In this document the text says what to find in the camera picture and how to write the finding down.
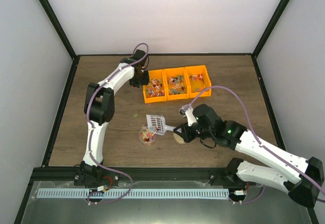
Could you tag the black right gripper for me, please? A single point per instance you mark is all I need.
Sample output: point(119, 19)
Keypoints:
point(185, 133)

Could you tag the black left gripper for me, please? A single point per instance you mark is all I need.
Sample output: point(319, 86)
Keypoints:
point(144, 81)

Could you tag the gold round jar lid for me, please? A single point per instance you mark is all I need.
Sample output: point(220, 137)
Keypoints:
point(178, 138)

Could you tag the orange bin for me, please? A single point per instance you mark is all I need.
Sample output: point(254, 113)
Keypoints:
point(198, 79)
point(156, 90)
point(177, 84)

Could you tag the white slotted plastic scoop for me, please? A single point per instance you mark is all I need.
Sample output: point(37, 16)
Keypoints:
point(158, 123)

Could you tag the clear glass jar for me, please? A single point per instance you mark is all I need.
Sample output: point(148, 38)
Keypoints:
point(147, 135)

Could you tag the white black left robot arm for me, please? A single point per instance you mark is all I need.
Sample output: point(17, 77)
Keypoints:
point(99, 108)

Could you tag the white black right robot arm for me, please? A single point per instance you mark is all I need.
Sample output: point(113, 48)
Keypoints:
point(296, 176)

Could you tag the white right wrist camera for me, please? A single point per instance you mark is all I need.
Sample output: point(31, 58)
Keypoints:
point(187, 112)

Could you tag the light blue slotted cable duct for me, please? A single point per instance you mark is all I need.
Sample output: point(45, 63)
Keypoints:
point(79, 193)

